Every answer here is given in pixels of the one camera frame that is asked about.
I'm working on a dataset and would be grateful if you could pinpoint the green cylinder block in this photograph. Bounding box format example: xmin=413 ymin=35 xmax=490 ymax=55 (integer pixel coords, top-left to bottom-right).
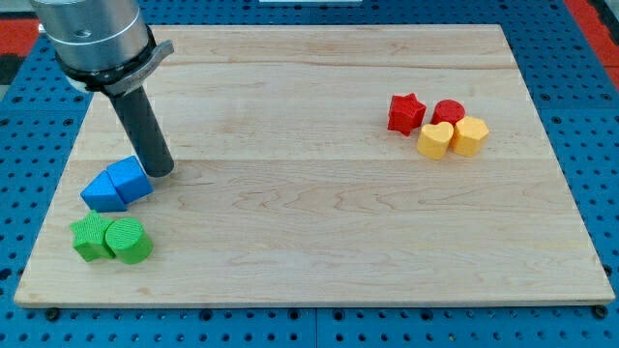
xmin=105 ymin=217 xmax=153 ymax=265

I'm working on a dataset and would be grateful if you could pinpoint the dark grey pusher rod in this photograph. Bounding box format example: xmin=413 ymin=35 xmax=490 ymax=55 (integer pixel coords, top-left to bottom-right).
xmin=110 ymin=87 xmax=174 ymax=178

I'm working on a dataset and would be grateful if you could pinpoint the green star block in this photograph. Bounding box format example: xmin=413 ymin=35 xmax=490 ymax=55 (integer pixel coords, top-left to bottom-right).
xmin=70 ymin=210 xmax=115 ymax=262

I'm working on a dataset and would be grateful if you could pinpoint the light wooden board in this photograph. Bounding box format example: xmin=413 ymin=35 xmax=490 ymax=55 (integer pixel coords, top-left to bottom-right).
xmin=15 ymin=24 xmax=615 ymax=308

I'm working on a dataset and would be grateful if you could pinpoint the yellow hexagon block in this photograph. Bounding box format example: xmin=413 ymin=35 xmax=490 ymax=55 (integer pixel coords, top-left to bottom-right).
xmin=451 ymin=116 xmax=489 ymax=157

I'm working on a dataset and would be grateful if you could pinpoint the blue cube block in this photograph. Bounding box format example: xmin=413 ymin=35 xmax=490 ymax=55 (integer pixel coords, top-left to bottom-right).
xmin=106 ymin=156 xmax=153 ymax=203

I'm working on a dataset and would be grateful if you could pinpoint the red cylinder block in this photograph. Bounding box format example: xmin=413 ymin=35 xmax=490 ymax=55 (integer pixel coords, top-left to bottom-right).
xmin=430 ymin=100 xmax=465 ymax=126

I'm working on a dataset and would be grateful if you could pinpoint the red star block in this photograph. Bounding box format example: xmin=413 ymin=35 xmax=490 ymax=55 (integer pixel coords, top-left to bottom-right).
xmin=387 ymin=93 xmax=427 ymax=136

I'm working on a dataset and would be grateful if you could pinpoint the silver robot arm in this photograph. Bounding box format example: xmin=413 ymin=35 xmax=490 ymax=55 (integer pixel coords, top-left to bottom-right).
xmin=31 ymin=0 xmax=174 ymax=98

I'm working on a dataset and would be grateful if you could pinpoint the yellow heart block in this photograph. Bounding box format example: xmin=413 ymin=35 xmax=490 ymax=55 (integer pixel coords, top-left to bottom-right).
xmin=417 ymin=122 xmax=454 ymax=160

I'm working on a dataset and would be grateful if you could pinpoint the blue triangle block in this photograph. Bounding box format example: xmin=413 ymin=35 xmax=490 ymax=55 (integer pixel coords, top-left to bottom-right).
xmin=80 ymin=171 xmax=127 ymax=213

